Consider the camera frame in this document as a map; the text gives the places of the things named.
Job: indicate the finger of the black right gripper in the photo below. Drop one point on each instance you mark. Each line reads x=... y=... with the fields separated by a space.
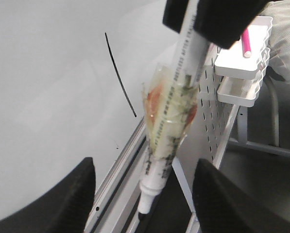
x=174 y=14
x=222 y=22

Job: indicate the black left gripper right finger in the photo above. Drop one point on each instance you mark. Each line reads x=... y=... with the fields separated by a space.
x=220 y=206

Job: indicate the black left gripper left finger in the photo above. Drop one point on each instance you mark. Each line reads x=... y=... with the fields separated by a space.
x=63 y=209

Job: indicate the white black-tipped whiteboard marker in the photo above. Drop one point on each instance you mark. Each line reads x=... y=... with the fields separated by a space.
x=176 y=110

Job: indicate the red round magnet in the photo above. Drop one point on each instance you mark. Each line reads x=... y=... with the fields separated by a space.
x=151 y=103

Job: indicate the pink marker pen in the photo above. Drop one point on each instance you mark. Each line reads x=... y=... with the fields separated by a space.
x=246 y=43

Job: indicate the upper white plastic tray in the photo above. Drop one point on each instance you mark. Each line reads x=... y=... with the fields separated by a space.
x=241 y=61

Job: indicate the white plastic tray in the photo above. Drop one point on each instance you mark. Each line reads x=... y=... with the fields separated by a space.
x=241 y=91
x=241 y=61

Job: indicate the person in grey trousers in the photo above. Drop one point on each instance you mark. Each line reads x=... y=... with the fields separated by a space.
x=279 y=41

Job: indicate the lower white plastic tray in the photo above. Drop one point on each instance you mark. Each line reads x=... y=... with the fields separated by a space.
x=241 y=91

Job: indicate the grey metal chair frame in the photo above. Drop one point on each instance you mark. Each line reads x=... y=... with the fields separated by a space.
x=242 y=127

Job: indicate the white metal pegboard cart frame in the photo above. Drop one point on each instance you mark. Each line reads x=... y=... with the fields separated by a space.
x=207 y=138

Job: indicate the white whiteboard with aluminium frame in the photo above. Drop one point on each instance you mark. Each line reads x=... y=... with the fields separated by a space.
x=71 y=77

